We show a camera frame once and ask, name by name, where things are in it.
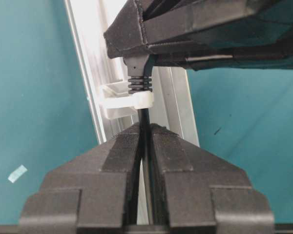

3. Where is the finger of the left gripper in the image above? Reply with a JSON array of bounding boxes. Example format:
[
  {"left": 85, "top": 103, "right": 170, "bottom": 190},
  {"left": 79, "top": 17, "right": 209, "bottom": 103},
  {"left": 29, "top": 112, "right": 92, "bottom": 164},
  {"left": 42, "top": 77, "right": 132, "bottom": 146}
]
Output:
[
  {"left": 104, "top": 0, "right": 293, "bottom": 59},
  {"left": 154, "top": 35, "right": 293, "bottom": 71}
]

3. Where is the small tape marker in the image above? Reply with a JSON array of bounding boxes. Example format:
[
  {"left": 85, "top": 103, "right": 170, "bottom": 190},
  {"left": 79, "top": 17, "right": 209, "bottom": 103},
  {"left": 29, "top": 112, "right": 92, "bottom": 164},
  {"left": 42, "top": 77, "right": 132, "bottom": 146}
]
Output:
[{"left": 8, "top": 165, "right": 27, "bottom": 183}]

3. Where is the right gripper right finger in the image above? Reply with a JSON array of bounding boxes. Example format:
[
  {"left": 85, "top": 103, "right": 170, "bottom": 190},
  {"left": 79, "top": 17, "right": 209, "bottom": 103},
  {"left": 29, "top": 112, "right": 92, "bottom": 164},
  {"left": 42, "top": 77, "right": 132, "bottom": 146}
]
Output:
[{"left": 151, "top": 124, "right": 274, "bottom": 234}]

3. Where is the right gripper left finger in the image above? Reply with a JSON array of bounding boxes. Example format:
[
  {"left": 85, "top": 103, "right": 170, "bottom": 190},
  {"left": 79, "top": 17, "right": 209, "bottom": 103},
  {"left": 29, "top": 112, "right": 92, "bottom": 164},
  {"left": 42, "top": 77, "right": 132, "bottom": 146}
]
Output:
[{"left": 19, "top": 124, "right": 141, "bottom": 234}]

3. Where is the black USB cable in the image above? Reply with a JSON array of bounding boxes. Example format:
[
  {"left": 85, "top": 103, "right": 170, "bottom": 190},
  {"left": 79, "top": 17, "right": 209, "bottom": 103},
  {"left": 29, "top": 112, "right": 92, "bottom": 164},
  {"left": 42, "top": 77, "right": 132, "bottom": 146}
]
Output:
[{"left": 123, "top": 55, "right": 154, "bottom": 225}]

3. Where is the aluminium extrusion rail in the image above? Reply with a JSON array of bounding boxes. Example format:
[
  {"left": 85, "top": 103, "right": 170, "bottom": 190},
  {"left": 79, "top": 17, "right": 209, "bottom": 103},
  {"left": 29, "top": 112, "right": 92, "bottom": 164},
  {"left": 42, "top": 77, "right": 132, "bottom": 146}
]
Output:
[{"left": 63, "top": 0, "right": 201, "bottom": 225}]

